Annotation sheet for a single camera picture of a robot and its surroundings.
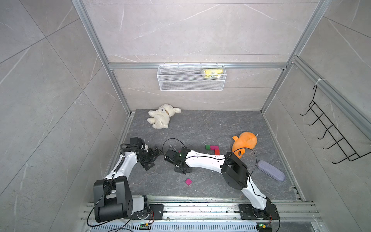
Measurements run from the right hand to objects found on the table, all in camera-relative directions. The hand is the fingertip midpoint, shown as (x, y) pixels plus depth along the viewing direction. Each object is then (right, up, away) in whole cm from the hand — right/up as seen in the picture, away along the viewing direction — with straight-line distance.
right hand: (181, 169), depth 89 cm
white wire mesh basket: (+6, +62, +12) cm, 63 cm away
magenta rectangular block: (+21, +12, +9) cm, 26 cm away
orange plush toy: (+42, +18, +6) cm, 46 cm away
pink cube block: (+4, -6, -5) cm, 9 cm away
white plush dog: (-16, +34, +15) cm, 40 cm away
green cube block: (+18, +13, +10) cm, 24 cm away
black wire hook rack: (+71, +16, -31) cm, 79 cm away
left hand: (-13, +9, -2) cm, 16 cm away
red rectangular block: (+24, +9, +9) cm, 27 cm away
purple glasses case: (+54, +1, -4) cm, 54 cm away
